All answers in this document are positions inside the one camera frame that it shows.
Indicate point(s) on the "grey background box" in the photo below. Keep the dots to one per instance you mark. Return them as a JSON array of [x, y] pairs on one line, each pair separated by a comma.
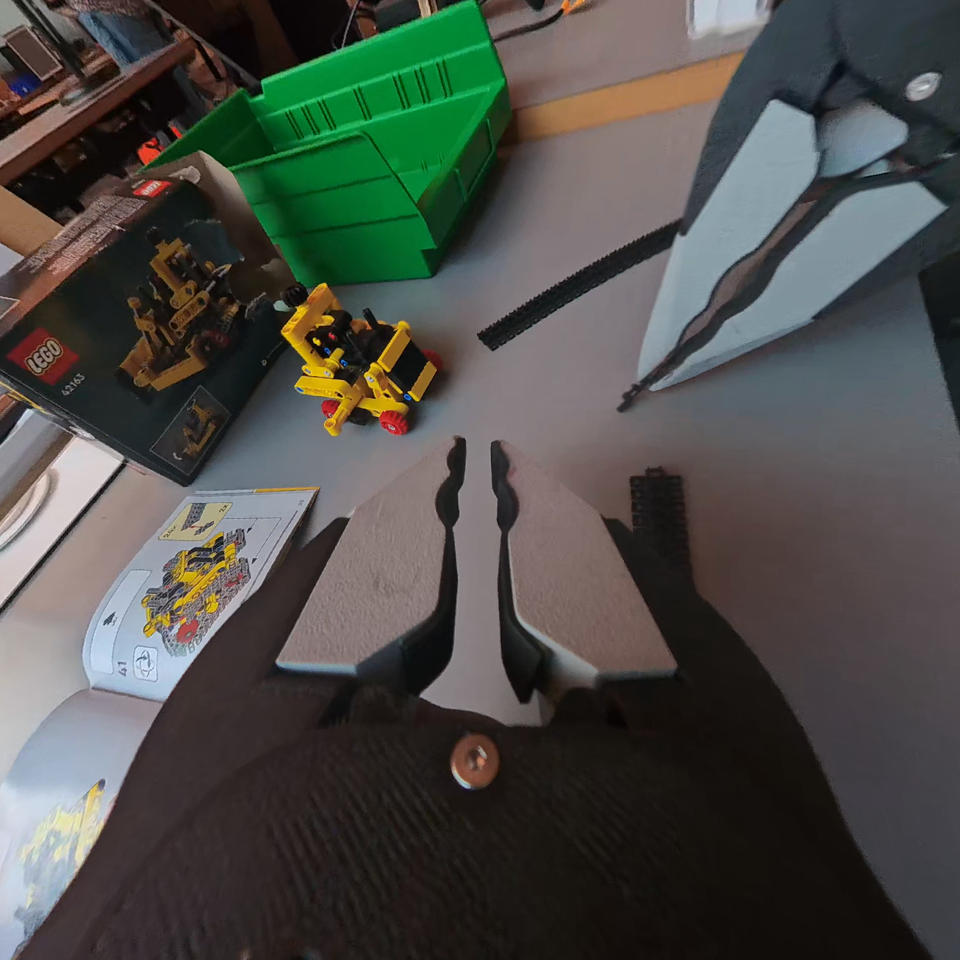
[[34, 54]]

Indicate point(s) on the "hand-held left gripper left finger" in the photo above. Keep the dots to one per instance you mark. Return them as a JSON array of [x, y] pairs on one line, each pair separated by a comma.
[[375, 585]]

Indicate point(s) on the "green plastic bin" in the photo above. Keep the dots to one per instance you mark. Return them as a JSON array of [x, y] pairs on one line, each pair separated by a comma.
[[337, 202]]

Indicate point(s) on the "dark lego set box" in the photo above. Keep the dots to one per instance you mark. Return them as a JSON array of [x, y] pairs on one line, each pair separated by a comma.
[[112, 322]]

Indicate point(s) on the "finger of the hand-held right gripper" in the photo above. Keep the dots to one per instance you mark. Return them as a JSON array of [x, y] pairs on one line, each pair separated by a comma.
[[735, 240], [862, 225]]

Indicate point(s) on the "long black lego track strip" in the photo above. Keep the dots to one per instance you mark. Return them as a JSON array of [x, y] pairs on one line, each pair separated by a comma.
[[570, 289]]

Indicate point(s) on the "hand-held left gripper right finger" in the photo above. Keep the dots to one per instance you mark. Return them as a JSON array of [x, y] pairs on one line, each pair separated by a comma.
[[585, 592]]

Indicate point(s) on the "yellow lego bulldozer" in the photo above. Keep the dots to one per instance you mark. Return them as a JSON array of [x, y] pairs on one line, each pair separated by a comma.
[[390, 360]]

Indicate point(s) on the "short black lego track strip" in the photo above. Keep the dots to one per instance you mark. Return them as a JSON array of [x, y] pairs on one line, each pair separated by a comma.
[[660, 517]]

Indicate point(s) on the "wooden background table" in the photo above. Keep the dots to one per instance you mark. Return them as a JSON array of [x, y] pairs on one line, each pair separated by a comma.
[[75, 127]]

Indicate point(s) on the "single black lego link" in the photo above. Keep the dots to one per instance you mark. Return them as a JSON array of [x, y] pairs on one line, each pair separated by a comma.
[[628, 397]]

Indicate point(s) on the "white flat device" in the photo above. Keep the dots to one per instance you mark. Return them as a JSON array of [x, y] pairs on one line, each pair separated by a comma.
[[45, 510]]

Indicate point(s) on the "lego instruction booklet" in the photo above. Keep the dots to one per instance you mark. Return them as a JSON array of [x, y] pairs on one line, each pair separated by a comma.
[[210, 540]]

